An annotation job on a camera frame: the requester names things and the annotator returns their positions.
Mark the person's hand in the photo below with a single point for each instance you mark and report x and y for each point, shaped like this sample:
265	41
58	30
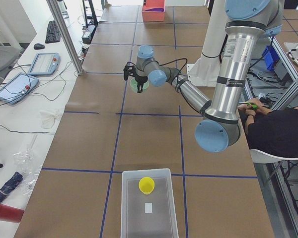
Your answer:
261	108

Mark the white crumpled cloth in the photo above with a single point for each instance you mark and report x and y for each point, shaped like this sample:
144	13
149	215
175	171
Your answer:
48	118

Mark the black computer mouse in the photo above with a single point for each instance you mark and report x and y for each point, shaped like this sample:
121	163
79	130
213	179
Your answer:
38	46

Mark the yellow plastic cup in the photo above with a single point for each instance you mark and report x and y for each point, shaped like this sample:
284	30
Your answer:
146	185

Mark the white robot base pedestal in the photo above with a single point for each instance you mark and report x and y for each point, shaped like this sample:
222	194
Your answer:
205	70

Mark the teach pendant tablet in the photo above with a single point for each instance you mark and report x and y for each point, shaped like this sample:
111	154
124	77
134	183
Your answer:
44	64
17	88

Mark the aluminium frame post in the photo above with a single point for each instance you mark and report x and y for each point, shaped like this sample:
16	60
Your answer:
57	15

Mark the purple cloth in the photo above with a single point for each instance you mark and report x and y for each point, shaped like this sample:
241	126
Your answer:
155	9

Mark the translucent plastic storage box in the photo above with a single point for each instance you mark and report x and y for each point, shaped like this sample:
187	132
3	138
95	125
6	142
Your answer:
148	216

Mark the crumpled clear plastic wrap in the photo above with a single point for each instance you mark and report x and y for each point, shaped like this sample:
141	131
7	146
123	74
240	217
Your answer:
29	168

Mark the red plastic bin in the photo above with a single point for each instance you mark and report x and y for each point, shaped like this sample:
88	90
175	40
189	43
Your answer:
151	15

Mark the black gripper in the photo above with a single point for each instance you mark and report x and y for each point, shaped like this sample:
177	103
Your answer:
140	80

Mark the blue plastic bin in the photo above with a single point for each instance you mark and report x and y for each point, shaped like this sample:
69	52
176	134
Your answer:
270	57

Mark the grey office chair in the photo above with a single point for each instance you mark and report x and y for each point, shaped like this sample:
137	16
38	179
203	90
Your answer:
8	55

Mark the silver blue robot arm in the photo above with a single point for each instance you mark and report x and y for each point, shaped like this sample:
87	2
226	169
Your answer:
235	27

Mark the green small tool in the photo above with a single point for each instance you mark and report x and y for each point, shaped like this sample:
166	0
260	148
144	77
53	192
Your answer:
252	106

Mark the lower teach pendant tablet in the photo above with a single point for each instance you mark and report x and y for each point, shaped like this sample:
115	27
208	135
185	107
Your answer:
17	88

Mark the light green bowl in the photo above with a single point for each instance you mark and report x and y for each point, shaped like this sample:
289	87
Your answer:
133	85

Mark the folded dark blue umbrella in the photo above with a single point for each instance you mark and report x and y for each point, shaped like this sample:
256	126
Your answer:
10	185

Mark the black keyboard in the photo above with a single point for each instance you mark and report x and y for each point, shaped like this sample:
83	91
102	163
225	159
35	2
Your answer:
52	34

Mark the red cylinder bottle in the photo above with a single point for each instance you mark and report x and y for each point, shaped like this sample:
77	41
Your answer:
10	214

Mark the upper teach pendant tablet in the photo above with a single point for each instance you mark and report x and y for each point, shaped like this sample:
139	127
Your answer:
44	64

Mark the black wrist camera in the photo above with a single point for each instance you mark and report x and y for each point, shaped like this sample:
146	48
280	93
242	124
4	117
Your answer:
129	70

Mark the white chair seat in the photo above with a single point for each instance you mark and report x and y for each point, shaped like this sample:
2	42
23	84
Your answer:
261	157

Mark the person in black shirt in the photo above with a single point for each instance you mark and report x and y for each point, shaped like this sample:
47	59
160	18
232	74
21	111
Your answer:
275	133

